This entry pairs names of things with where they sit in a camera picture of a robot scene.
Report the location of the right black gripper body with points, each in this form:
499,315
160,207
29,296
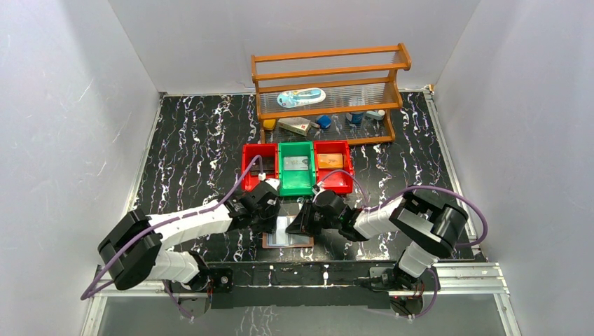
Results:
319,221

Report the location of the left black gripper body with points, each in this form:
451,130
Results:
270,211

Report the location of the pink leather card holder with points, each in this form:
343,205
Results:
280,238

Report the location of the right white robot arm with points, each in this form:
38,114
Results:
433,225

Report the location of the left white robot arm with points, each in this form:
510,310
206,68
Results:
140,247

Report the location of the red bin with orange card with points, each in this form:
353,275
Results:
337,180

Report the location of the dark credit card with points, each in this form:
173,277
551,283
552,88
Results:
267,166

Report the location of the orange credit card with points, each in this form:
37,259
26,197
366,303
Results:
330,160

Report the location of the grey credit card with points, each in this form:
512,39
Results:
296,163

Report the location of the red bin with dark card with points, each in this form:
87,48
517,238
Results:
249,152

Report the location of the green plastic bin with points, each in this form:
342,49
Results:
296,183

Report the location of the yellow small object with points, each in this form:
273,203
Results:
269,124

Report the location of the blue small object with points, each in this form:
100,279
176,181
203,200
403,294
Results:
323,121

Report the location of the blue cup on shelf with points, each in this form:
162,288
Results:
355,118

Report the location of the teal white tube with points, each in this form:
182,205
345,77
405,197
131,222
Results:
376,114

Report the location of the blue white oval package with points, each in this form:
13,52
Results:
296,98

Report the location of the wooden shelf rack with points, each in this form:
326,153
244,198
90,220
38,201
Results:
346,89

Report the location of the black base frame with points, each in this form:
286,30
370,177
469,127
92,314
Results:
367,284

